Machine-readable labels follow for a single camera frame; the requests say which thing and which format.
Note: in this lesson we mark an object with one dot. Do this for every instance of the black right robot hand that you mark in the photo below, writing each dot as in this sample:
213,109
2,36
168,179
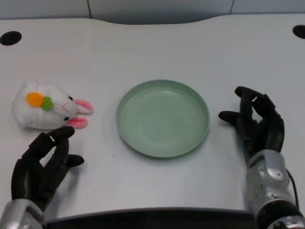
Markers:
267,128

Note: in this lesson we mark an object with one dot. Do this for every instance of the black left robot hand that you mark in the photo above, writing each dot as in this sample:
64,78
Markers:
35,167

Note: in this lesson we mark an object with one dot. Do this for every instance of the white rabbit plush doll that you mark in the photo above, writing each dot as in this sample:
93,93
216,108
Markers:
47,107

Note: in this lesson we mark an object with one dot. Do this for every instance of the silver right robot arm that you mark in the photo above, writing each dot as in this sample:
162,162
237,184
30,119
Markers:
271,188

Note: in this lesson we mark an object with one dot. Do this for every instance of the green round plate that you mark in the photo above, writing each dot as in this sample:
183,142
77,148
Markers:
163,119

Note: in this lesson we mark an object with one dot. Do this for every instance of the dark robot torso edge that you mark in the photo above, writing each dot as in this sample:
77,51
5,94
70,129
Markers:
147,219

